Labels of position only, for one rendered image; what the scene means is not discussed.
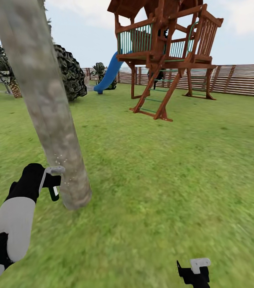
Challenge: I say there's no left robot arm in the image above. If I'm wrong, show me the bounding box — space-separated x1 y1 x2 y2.
0 164 65 275

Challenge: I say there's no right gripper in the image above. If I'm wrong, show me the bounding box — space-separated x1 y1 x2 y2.
178 264 210 288

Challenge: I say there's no pesticide atomizer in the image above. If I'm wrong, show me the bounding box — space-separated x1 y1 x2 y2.
48 186 59 201

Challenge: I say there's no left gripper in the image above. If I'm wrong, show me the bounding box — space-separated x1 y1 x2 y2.
42 175 62 188

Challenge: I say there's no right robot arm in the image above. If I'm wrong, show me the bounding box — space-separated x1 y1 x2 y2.
178 258 211 288

